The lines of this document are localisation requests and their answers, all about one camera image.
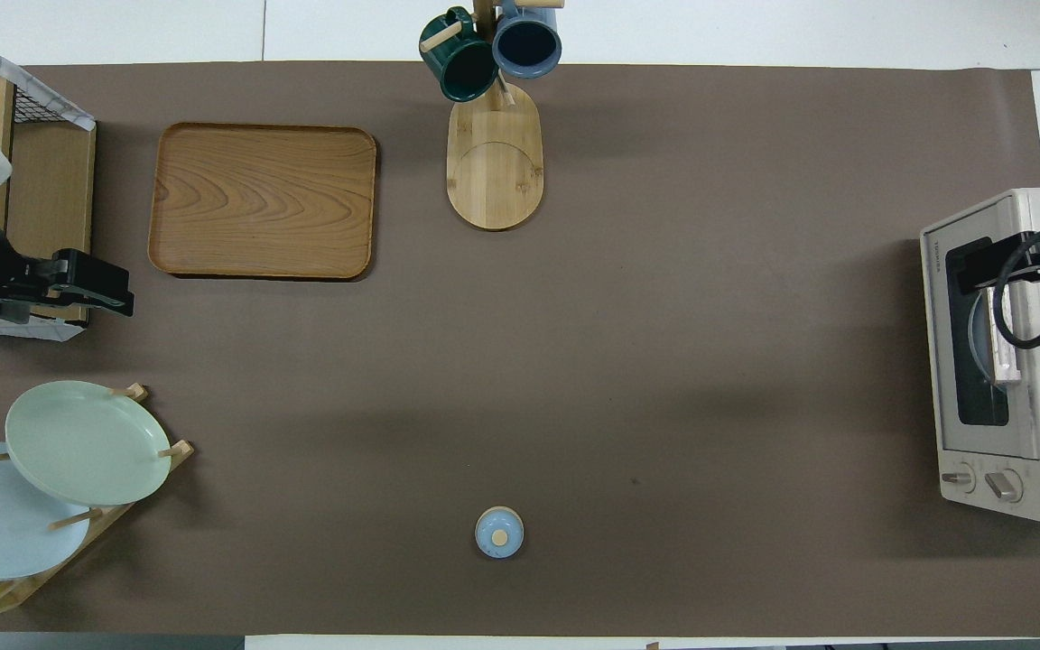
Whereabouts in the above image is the small light blue plate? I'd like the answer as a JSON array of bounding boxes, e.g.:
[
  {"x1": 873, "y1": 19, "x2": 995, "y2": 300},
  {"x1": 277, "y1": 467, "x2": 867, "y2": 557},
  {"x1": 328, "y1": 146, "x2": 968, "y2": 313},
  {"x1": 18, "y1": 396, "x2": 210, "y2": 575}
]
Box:
[{"x1": 968, "y1": 292, "x2": 996, "y2": 384}]

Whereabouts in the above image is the pale green plate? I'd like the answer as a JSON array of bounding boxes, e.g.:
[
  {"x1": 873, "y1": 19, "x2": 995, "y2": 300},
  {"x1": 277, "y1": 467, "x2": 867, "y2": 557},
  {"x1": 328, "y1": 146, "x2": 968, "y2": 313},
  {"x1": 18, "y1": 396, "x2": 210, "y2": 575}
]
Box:
[{"x1": 5, "y1": 380, "x2": 172, "y2": 506}]

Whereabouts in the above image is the wooden serving tray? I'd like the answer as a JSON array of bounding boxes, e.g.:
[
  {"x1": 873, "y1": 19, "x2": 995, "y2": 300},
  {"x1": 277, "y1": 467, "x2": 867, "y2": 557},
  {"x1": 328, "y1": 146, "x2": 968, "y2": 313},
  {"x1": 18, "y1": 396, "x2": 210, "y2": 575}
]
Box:
[{"x1": 148, "y1": 123, "x2": 377, "y2": 281}]

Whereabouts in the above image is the wooden plate rack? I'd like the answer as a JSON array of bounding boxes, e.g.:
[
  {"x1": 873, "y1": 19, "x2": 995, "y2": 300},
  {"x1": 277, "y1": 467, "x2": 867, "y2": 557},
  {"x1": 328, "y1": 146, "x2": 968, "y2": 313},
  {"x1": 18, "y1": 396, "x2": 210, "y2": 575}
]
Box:
[{"x1": 0, "y1": 384, "x2": 195, "y2": 619}]

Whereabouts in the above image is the brown table mat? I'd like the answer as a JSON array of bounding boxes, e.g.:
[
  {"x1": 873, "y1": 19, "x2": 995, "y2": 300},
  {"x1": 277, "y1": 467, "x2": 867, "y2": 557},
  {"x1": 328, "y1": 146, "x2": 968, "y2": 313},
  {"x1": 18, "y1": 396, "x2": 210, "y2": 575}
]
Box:
[{"x1": 0, "y1": 61, "x2": 1040, "y2": 638}]

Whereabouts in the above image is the wooden mug tree stand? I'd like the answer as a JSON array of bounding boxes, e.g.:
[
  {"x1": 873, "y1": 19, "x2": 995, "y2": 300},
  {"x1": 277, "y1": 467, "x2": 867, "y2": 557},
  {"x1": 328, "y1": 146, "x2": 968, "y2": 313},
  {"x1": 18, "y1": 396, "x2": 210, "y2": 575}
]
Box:
[{"x1": 421, "y1": 0, "x2": 566, "y2": 231}]

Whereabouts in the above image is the dark green mug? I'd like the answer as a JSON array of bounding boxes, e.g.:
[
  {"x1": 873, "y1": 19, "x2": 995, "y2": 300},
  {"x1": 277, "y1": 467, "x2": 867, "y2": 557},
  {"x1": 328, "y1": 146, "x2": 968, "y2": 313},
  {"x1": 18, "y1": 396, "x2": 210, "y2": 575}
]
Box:
[{"x1": 419, "y1": 7, "x2": 499, "y2": 102}]

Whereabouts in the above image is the blue mug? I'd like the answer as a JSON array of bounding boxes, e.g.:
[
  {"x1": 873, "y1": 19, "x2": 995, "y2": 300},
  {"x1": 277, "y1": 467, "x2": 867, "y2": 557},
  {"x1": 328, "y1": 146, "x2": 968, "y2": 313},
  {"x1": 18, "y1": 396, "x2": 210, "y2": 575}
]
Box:
[{"x1": 492, "y1": 0, "x2": 563, "y2": 79}]

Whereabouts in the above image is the wooden shelf with wire basket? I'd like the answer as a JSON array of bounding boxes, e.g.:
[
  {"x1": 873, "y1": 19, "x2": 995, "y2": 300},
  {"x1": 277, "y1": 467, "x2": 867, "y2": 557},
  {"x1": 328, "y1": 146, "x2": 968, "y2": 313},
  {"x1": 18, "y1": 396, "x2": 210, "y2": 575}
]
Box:
[{"x1": 0, "y1": 20, "x2": 98, "y2": 342}]

